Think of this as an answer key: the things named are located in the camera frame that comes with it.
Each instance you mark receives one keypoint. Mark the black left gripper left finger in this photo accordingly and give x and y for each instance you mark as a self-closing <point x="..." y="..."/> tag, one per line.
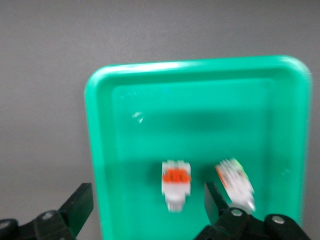
<point x="75" y="210"/>

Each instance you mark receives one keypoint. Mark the green plastic tray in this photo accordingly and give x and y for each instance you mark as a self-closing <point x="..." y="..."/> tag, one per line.
<point x="190" y="120"/>

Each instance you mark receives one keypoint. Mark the green button white orange block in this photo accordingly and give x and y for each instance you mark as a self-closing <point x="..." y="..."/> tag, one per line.
<point x="176" y="186"/>
<point x="235" y="182"/>

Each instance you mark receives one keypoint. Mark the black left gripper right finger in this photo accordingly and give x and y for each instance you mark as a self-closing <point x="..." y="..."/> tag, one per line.
<point x="215" y="207"/>

